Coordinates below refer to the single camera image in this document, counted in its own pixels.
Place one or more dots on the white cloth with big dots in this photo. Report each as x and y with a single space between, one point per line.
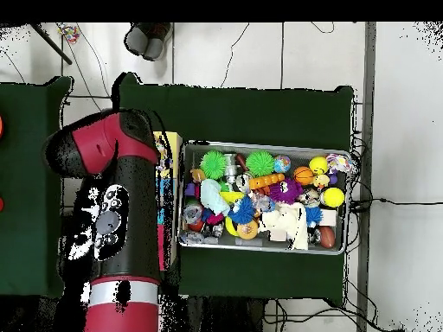
163 155

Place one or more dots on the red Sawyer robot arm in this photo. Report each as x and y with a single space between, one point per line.
118 207

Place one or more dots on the wooden box with three holes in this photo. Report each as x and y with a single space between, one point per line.
173 149

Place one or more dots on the mint green foam cloth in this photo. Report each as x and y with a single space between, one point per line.
213 197

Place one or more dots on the green spiky ball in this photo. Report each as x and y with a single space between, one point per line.
259 164
213 164

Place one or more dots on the blue spiky ball with eyes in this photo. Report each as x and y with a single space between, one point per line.
242 211

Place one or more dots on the orange plastic toy block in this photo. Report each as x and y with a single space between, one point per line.
266 182

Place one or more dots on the purple furry monster toy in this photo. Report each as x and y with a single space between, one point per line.
285 190

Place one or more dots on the cream knitted cloth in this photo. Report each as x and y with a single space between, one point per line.
287 225

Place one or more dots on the orange toy basketball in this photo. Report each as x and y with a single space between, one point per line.
303 175

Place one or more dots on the dark green table cloth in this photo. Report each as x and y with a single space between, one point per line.
28 207
263 104

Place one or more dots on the yellow ball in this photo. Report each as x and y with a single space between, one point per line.
318 164
332 197

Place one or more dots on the person's foot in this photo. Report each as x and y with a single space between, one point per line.
158 43
137 38

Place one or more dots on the small colourful floor toy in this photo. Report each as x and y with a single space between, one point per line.
68 32

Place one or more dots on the thin black rod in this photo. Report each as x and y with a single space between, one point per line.
50 42

